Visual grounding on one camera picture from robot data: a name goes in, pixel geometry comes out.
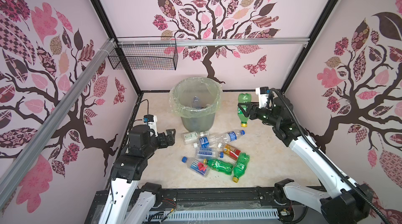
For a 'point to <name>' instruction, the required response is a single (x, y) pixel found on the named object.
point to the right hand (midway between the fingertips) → (242, 102)
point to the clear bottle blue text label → (209, 153)
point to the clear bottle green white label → (191, 137)
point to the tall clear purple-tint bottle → (196, 102)
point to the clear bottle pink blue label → (197, 166)
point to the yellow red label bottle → (231, 151)
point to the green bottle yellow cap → (239, 169)
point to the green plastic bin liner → (182, 91)
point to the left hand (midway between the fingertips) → (167, 134)
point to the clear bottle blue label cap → (229, 137)
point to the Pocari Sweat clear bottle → (206, 142)
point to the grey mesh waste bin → (199, 124)
